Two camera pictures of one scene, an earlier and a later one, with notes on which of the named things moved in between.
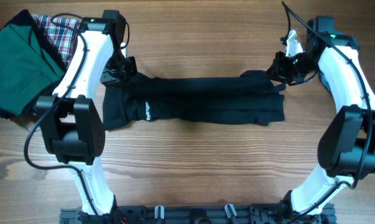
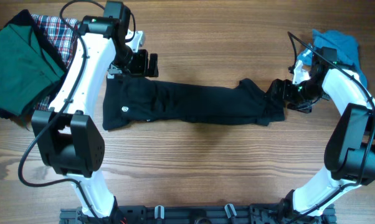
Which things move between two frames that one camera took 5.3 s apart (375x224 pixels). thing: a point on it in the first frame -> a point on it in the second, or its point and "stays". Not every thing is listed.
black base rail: (194, 216) stays
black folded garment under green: (25, 17) stays
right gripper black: (276, 70) -> (275, 88)
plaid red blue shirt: (63, 33) stays
